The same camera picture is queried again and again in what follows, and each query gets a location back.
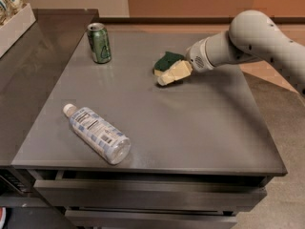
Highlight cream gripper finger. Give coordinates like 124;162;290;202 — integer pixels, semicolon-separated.
157;60;193;86

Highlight green and yellow sponge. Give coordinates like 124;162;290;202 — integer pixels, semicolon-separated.
153;52;184;76

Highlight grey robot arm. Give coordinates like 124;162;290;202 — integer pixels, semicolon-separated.
157;10;305;96

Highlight clear blue-label plastic bottle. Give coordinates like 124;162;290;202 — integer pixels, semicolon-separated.
63;104;131;165

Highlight green soda can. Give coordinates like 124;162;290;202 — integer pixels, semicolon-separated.
87;23;112;64

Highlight upper steel drawer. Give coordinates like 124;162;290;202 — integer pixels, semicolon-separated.
34;177;266;212

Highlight steel drawer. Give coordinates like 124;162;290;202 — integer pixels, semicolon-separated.
34;177;266;212
65;210;236;229

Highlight white cardboard snack box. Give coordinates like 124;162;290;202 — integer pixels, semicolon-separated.
0;3;36;58

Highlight lower steel drawer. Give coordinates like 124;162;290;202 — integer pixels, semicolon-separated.
65;210;236;229

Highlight snack packets in box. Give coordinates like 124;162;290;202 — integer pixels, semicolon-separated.
0;0;25;25

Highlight red object at floor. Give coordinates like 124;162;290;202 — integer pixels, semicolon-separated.
0;207;7;229

